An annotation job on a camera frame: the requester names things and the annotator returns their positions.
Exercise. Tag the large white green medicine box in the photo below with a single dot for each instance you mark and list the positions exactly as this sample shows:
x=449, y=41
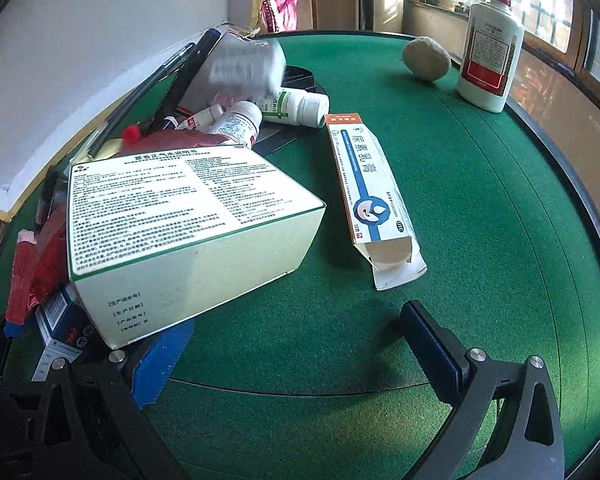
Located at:
x=180, y=210

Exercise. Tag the white bottle red cap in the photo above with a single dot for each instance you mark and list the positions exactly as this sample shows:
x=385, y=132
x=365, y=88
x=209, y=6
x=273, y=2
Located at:
x=487, y=60

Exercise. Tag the beige round sponge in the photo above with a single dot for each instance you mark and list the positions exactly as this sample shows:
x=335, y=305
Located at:
x=426, y=59

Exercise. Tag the magenta cloth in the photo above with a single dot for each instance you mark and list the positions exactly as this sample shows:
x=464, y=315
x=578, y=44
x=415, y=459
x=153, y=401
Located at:
x=280, y=0

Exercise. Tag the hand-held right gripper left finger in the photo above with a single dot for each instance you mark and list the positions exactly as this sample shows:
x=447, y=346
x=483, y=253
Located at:
x=155, y=370

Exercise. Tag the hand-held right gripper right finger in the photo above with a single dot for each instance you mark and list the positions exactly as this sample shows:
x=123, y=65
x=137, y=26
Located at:
x=435, y=355

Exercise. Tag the white pill bottle green label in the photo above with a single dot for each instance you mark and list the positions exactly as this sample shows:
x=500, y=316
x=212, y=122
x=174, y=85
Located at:
x=300, y=106

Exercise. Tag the white cardboard tray gold rim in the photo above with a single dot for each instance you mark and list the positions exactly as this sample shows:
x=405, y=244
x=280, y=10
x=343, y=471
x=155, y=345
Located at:
x=80, y=60

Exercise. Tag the grey box red end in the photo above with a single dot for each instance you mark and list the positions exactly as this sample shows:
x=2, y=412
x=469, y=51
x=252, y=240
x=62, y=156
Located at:
x=245, y=67

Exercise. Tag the round black grey turntable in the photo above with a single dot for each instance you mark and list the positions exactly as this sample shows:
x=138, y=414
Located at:
x=280, y=140

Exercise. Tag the white pill bottle red label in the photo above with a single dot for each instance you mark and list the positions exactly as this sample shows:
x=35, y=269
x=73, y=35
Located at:
x=237, y=122

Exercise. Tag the black marker blue cap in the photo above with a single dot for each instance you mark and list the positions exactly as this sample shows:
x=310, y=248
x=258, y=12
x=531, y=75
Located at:
x=190, y=75

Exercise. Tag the dark blue medicine box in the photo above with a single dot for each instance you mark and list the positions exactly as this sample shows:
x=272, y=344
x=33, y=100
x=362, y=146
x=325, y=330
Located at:
x=72, y=322

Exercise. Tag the white blue orange ointment box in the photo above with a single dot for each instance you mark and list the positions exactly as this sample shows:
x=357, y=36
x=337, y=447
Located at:
x=365, y=185

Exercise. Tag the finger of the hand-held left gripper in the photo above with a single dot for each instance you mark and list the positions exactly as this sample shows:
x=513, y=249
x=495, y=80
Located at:
x=15, y=329

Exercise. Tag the black ballpoint pen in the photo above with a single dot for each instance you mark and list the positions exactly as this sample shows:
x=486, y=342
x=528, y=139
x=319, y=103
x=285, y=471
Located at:
x=145, y=95

